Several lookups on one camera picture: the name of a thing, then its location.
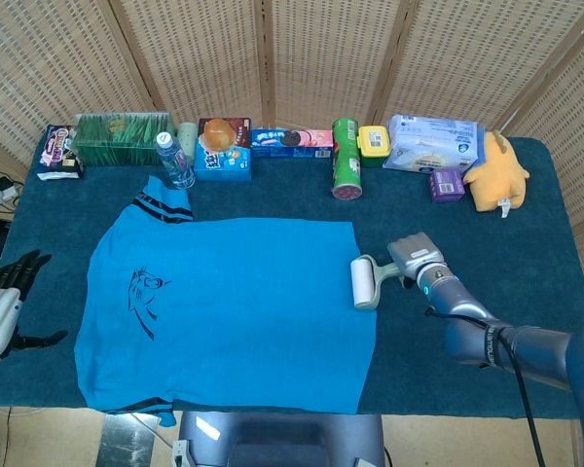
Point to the dark blue tablecloth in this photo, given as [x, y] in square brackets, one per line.
[443, 214]

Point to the green chips can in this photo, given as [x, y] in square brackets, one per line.
[346, 160]

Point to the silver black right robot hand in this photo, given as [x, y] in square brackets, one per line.
[416, 255]

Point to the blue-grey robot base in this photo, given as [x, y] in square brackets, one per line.
[277, 440]

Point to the pale green roll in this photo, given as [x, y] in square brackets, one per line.
[187, 138]

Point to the white blue wipes pack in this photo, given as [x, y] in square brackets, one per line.
[428, 146]

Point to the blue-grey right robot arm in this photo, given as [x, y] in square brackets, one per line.
[516, 340]

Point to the blue t-shirt with cat print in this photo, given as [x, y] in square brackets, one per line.
[224, 301]

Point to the woven wooden folding screen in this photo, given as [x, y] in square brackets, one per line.
[321, 48]

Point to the purple snack bag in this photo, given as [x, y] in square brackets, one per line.
[58, 153]

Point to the white lint roller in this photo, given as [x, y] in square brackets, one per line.
[364, 282]

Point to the yellow-lidded green box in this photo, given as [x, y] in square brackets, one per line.
[374, 146]

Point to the shiny metal plate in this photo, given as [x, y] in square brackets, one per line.
[124, 440]

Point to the yellow plush toy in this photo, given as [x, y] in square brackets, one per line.
[496, 175]

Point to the blue box with bun picture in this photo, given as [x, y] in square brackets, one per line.
[222, 155]

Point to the blue pink cookie box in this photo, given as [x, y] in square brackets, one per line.
[292, 143]

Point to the small purple box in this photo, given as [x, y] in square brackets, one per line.
[446, 186]

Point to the green grass-print box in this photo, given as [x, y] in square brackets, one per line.
[117, 141]

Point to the clear plastic water bottle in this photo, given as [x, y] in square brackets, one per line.
[175, 163]

